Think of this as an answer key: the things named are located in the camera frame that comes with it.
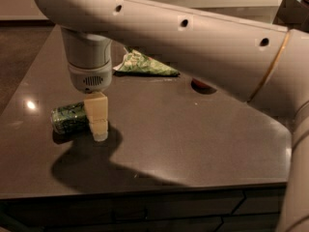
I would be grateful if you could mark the green chip bag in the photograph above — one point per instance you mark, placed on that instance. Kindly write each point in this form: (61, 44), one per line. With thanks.
(135, 62)

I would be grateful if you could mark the dark cabinet drawers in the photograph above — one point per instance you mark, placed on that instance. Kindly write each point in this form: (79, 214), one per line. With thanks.
(222, 210)

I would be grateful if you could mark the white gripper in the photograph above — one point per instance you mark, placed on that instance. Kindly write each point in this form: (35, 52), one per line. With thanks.
(91, 77)

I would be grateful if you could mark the dark box in corner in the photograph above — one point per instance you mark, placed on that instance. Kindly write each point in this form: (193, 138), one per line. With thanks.
(293, 14)

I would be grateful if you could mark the green soda can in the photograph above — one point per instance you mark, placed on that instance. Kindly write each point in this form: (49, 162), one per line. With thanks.
(69, 118)

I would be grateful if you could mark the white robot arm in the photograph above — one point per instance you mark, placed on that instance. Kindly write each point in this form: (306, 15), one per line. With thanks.
(264, 65)

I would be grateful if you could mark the red apple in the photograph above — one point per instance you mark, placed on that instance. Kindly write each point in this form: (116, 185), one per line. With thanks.
(200, 84)

